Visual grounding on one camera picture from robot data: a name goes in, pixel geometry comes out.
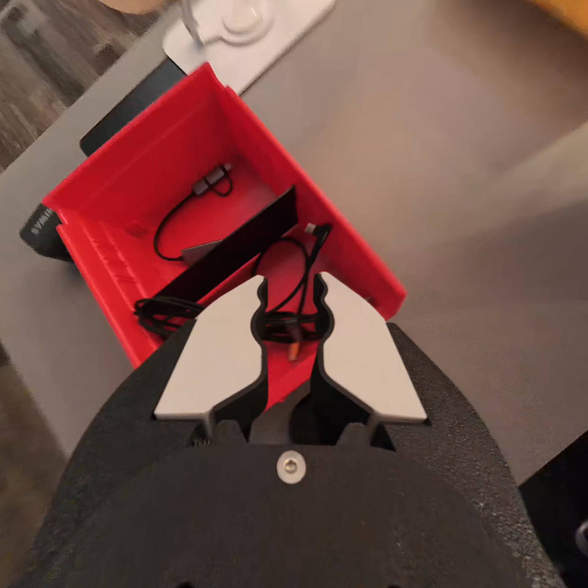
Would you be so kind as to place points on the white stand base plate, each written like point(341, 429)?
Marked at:
point(275, 41)

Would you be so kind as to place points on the black bin divider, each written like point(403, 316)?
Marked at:
point(239, 243)

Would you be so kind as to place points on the dark flat device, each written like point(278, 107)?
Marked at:
point(124, 115)

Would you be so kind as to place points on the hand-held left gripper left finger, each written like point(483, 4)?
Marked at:
point(211, 363)

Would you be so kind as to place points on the red plastic bin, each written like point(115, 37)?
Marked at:
point(138, 160)

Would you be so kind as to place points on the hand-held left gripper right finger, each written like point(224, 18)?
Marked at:
point(372, 367)

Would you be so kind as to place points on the small black object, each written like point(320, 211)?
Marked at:
point(43, 229)

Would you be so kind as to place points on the grey usb hub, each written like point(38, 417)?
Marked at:
point(202, 251)

